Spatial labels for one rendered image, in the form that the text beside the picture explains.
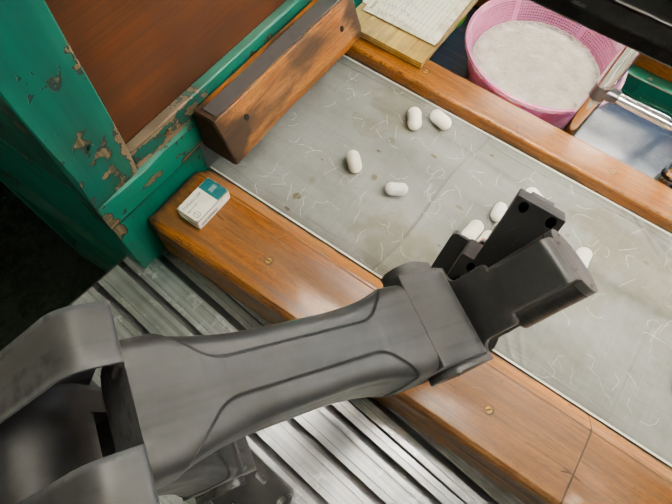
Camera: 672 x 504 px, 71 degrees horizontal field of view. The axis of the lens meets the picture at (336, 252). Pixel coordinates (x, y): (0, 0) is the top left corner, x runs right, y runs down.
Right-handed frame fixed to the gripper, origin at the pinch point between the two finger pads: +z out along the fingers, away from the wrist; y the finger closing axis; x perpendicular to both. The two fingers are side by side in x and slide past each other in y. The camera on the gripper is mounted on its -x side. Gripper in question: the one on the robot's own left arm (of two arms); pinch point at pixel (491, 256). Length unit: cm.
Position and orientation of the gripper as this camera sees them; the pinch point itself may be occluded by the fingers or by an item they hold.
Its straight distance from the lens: 58.8
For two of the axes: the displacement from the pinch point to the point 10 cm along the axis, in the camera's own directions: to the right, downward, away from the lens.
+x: -4.1, 7.9, 4.6
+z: 4.1, -3.0, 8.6
